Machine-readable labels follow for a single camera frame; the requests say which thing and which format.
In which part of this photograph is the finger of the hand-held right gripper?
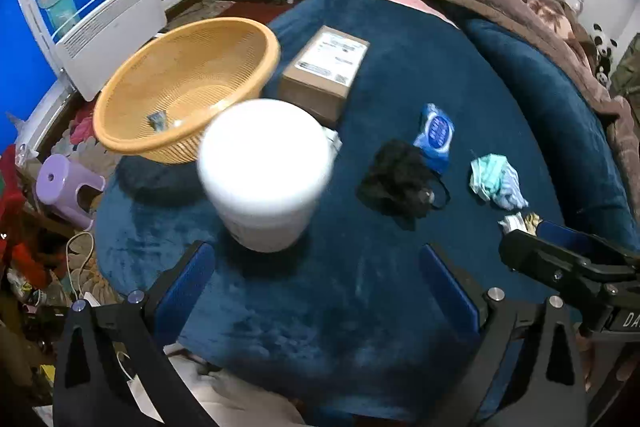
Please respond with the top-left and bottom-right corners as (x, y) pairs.
(499, 229), (640, 333)
(537, 221), (640, 258)

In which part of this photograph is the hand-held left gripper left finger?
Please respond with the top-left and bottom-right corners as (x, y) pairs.
(52, 241), (221, 427)

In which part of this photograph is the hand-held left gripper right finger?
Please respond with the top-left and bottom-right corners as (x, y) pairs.
(419, 243), (588, 427)

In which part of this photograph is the small white packet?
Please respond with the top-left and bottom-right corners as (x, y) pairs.
(497, 213), (526, 235)

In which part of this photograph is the black cloth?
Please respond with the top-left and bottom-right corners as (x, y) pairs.
(356, 139), (452, 230)

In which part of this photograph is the blue wet wipes packet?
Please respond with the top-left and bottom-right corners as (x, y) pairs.
(412, 103), (457, 172)

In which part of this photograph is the orange plastic basket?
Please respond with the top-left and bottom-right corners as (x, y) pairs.
(92, 18), (282, 165)

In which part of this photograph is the teal striped cloth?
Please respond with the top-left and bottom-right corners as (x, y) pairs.
(469, 153), (530, 211)

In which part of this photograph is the white cloth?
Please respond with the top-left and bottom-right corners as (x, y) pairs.
(125, 342), (306, 427)

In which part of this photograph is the white round plastic tub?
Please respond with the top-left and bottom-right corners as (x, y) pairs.
(196, 99), (335, 254)

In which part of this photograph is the purple plastic stool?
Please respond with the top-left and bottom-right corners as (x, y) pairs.
(36, 154), (107, 230)

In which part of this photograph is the small grey-blue item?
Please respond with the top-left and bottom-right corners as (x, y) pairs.
(146, 109), (171, 132)

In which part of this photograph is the panda plush toy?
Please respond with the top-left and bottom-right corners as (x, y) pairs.
(592, 23), (618, 88)

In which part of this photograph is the flower pattern floor mat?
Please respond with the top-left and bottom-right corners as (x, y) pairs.
(50, 102), (126, 168)

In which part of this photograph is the cardboard box with white label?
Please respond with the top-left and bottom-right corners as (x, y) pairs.
(276, 25), (371, 128)

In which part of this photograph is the white panel heater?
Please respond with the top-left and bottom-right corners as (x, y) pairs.
(52, 0), (167, 102)

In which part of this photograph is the red rug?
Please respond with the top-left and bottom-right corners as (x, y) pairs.
(165, 0), (301, 32)

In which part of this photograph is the white cable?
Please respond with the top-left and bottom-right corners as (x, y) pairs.
(65, 231), (96, 303)

